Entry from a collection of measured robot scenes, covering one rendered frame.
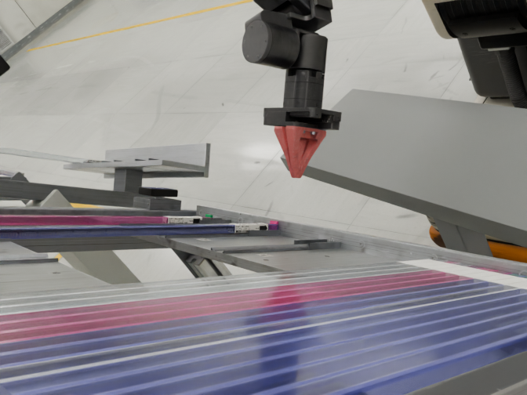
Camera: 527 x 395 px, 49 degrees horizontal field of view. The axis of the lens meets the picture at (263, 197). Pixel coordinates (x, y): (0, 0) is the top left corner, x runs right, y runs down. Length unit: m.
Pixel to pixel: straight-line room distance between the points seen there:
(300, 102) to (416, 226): 1.05
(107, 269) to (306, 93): 0.53
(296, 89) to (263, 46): 0.09
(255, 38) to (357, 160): 0.38
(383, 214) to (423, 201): 0.96
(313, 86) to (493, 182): 0.31
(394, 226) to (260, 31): 1.15
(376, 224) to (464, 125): 0.87
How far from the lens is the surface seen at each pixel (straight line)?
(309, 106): 0.83
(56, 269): 0.49
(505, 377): 0.29
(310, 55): 0.84
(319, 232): 0.77
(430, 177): 0.99
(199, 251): 0.65
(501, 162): 0.97
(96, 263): 1.13
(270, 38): 0.79
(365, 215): 1.94
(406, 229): 1.82
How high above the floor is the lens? 1.20
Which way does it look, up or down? 32 degrees down
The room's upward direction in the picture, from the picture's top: 33 degrees counter-clockwise
